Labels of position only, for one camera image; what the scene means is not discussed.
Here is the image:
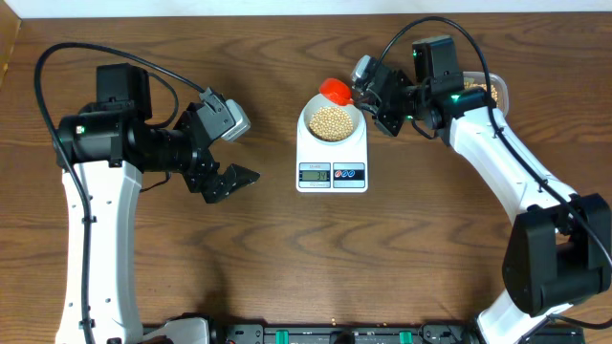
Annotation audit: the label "red measuring scoop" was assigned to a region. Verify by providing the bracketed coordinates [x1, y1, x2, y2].
[318, 78, 354, 106]

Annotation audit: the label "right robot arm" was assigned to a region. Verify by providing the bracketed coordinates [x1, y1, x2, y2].
[352, 35, 611, 343]

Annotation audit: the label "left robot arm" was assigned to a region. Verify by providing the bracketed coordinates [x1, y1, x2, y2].
[55, 63, 259, 343]

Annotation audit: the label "soybeans in bowl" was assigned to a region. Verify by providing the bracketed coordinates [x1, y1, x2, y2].
[308, 107, 354, 142]

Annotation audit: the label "pale blue-grey bowl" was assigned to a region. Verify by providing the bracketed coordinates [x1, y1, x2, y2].
[297, 94, 365, 145]

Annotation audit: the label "white digital kitchen scale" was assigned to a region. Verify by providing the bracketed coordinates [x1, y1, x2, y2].
[295, 119, 368, 193]

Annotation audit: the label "soybeans in container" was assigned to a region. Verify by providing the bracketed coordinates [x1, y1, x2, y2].
[464, 80, 501, 108]

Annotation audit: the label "clear plastic container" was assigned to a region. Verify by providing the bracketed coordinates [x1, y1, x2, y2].
[463, 72, 510, 117]

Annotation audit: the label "right black cable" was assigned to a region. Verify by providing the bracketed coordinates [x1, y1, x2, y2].
[377, 15, 612, 331]

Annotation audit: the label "black cable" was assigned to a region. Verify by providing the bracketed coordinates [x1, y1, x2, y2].
[33, 41, 211, 344]
[377, 15, 612, 331]

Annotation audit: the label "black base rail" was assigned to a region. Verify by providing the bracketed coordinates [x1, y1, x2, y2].
[142, 314, 585, 344]

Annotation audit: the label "left black cable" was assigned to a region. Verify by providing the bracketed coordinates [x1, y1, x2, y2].
[33, 41, 211, 344]

